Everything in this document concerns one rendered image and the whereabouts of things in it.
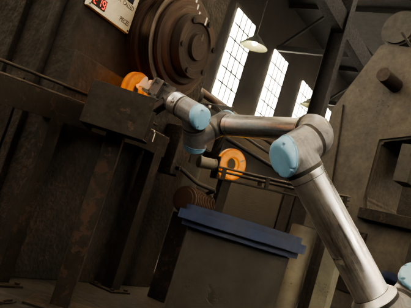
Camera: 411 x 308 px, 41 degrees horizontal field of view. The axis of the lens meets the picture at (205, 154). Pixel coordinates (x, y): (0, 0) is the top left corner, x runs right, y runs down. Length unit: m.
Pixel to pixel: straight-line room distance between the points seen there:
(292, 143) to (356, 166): 3.22
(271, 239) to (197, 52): 1.35
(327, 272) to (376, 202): 2.34
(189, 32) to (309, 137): 0.92
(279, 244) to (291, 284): 1.41
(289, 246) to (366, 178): 3.55
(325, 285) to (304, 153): 1.09
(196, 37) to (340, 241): 1.14
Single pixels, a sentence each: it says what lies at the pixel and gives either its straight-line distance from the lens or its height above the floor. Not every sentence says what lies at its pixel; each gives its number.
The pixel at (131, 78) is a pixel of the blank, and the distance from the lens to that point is 2.21.
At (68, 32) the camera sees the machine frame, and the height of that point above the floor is 0.93.
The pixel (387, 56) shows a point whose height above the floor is 2.24.
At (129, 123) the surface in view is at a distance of 1.70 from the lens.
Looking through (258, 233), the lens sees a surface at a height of 0.41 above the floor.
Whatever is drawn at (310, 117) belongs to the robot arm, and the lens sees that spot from 1.77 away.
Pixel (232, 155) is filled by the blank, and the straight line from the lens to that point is 2.66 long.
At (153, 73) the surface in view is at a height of 0.93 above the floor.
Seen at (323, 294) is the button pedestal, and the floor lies 0.24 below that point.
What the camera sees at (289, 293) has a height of 0.20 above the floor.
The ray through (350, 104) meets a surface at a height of 1.77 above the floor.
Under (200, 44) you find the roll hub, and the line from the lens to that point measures 2.42.
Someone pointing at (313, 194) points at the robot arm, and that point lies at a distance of 1.65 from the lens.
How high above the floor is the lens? 0.40
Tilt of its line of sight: 7 degrees up
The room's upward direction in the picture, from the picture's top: 17 degrees clockwise
